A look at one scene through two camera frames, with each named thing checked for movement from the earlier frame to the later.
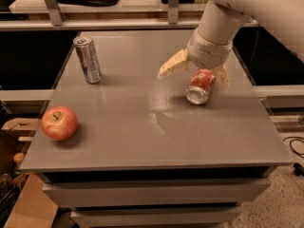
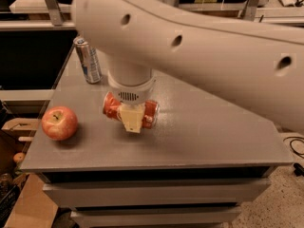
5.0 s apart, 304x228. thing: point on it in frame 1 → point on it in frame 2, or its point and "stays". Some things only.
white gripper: x=209 y=51 → x=132 y=94
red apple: x=59 y=123 stays
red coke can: x=199 y=86 → x=150 y=115
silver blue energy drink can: x=89 y=60 stays
